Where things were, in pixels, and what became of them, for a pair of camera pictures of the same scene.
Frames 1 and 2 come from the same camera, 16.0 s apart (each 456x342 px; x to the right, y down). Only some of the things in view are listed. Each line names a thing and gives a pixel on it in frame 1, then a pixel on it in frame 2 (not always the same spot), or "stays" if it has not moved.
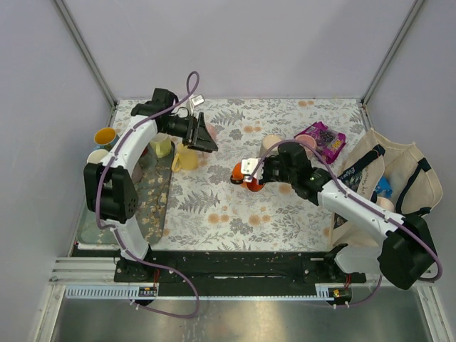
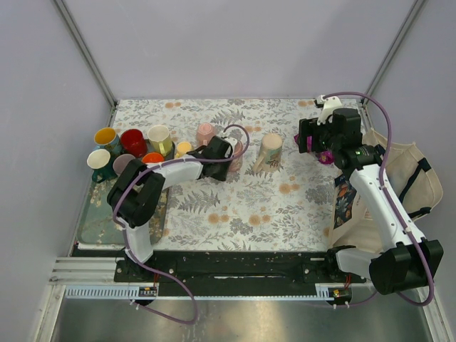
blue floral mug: x=105 y=138 stays
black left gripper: x=197 y=137 to x=222 y=176
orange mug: x=237 y=177 to x=152 y=158
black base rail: x=238 y=267 stays
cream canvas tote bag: x=392 y=172 stays
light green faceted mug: x=162 y=144 stays
